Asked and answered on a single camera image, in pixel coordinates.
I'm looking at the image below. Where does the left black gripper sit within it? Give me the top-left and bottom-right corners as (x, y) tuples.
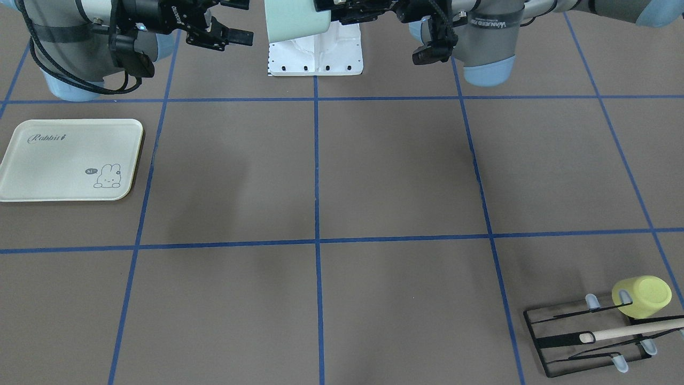
(314, 1), (436, 25)

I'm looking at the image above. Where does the black wire cup rack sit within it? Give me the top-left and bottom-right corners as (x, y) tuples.
(523, 295), (682, 378)

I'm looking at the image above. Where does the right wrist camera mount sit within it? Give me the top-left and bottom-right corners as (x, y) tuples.
(109, 29), (156, 78)

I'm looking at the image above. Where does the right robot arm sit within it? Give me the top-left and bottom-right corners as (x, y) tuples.
(3, 1), (253, 102)

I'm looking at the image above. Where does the cream rabbit serving tray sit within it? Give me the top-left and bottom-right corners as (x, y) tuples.
(1, 119), (144, 203)

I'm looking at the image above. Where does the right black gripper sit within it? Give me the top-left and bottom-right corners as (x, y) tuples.
(120, 0), (254, 52)

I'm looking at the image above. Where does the yellow cup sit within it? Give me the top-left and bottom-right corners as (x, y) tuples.
(611, 275), (672, 319)

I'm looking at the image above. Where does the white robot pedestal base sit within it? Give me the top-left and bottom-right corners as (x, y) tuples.
(267, 22), (364, 76)

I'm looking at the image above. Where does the mint green cup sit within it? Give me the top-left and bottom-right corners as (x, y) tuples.
(265, 1), (331, 43)

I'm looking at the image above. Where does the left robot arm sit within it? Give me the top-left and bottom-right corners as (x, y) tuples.
(313, 1), (683, 87)

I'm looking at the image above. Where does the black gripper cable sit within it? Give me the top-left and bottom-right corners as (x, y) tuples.
(16, 0), (144, 96)

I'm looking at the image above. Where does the wooden rack handle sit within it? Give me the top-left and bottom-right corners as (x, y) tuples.
(578, 319), (683, 344)

